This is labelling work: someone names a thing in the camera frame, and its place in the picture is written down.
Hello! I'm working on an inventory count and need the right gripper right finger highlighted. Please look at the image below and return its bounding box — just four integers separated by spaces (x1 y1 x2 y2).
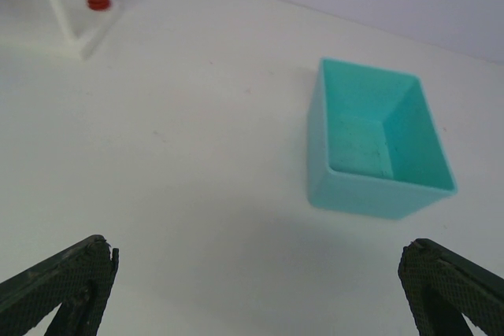
398 238 503 335

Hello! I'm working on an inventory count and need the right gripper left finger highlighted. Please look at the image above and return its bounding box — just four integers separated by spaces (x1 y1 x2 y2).
1 234 119 335

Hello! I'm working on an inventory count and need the white four-peg fixture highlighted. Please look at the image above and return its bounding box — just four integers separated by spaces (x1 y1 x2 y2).
0 0 145 62

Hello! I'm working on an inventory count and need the teal plastic bin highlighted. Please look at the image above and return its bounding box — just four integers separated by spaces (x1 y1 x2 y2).
306 58 458 220

